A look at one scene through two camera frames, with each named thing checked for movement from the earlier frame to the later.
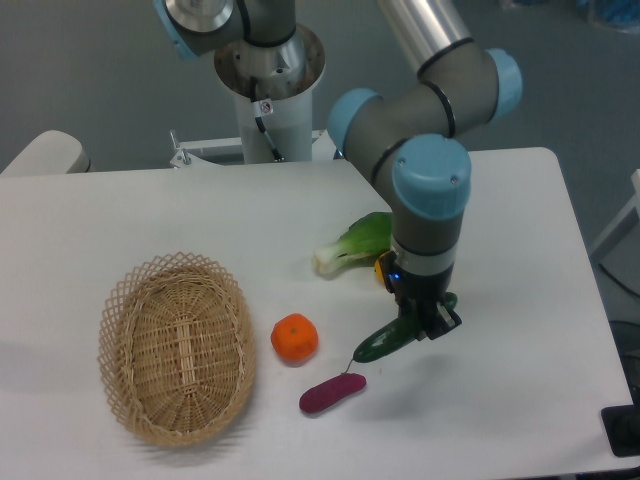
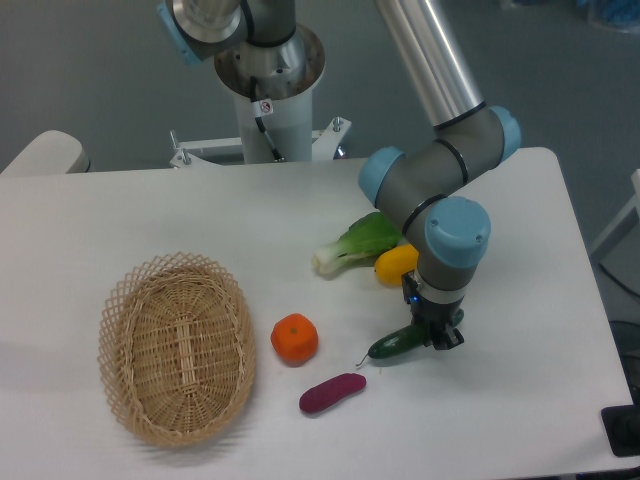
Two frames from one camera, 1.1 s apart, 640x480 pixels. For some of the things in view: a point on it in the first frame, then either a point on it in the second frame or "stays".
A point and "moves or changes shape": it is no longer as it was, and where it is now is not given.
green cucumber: x=404 y=331 moves or changes shape
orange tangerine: x=295 y=338 stays
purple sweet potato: x=331 y=391 stays
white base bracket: x=323 y=148 stays
